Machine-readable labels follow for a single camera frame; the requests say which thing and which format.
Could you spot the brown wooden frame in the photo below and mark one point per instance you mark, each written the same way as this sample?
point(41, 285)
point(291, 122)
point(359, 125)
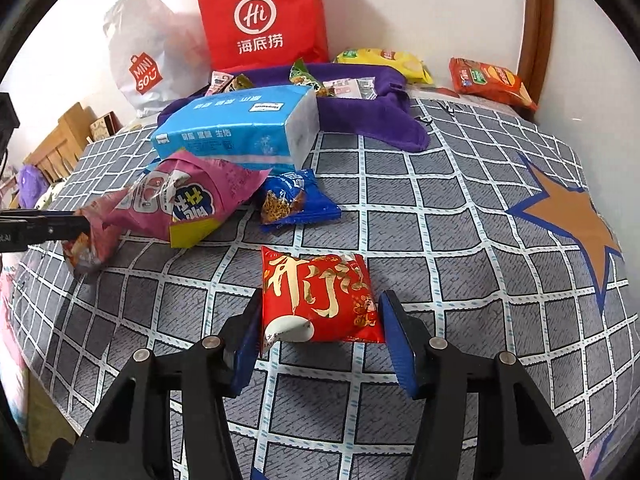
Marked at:
point(537, 20)

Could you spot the light blue tissue pack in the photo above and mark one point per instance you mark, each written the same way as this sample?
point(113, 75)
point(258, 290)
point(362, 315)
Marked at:
point(235, 125)

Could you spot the white plastic bag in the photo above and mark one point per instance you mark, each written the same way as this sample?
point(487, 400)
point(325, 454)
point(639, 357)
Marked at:
point(145, 40)

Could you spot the purple towel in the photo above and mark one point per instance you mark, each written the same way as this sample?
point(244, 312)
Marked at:
point(370, 115)

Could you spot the pink cloth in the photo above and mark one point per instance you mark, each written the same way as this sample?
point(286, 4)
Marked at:
point(12, 340)

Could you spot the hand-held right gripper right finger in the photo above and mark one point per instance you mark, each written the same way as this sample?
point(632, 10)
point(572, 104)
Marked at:
point(400, 345)

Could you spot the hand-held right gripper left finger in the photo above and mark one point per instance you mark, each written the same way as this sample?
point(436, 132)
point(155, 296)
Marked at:
point(247, 350)

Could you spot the red snack packet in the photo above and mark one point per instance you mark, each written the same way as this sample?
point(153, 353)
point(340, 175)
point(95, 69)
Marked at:
point(320, 290)

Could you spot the silver dark snack packet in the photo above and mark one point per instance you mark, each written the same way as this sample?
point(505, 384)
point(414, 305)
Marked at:
point(366, 89)

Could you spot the small cardboard box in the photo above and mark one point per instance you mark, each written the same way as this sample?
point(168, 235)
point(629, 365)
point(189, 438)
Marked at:
point(104, 127)

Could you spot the blue snack packet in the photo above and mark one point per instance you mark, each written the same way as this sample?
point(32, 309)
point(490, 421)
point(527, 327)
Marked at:
point(295, 200)

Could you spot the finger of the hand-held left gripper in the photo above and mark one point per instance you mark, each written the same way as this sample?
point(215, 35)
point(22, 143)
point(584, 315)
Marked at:
point(50, 227)

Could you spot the green brown snack packet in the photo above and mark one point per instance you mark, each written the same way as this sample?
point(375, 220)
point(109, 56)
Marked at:
point(240, 84)

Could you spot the light wooden furniture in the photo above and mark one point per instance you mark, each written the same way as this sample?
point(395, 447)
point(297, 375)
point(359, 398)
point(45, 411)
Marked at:
point(60, 145)

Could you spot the grey checkered bedsheet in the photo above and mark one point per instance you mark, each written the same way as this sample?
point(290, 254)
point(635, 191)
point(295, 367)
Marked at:
point(450, 210)

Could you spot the white printed cloth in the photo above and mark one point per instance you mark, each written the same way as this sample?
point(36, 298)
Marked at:
point(432, 91)

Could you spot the pink brown snack packet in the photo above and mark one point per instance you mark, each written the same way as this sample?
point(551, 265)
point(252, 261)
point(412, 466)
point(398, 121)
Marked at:
point(218, 82)

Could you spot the red paper shopping bag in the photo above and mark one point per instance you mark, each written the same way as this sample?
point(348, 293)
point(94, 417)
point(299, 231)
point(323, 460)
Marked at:
point(260, 0)

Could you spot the yellow chip bag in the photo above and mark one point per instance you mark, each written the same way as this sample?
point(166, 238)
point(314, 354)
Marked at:
point(385, 60)

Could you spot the orange chip bag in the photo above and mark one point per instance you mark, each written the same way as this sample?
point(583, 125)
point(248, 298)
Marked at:
point(485, 80)

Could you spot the pink purple snack bag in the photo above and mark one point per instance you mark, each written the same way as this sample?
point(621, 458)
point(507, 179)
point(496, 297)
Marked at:
point(200, 195)

